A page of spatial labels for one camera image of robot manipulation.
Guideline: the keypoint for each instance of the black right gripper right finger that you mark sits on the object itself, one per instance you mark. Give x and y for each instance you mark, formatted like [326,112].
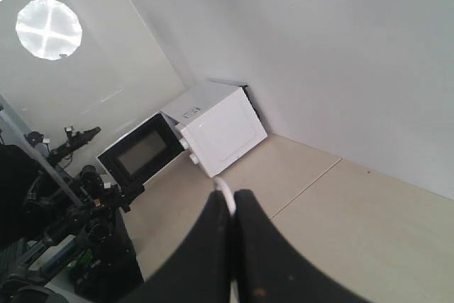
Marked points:
[269,268]

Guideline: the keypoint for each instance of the round white ceiling light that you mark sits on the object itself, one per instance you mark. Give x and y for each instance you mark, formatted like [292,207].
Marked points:
[48,29]

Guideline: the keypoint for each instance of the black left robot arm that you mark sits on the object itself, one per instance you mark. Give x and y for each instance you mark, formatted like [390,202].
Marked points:
[67,147]

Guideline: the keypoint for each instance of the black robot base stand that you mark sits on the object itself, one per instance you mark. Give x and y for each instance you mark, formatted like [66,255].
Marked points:
[49,233]

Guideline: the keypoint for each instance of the white microwave oven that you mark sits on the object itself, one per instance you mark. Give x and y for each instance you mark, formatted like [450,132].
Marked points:
[215,122]

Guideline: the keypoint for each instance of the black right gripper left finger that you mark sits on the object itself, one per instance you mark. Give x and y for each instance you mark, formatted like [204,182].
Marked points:
[199,270]

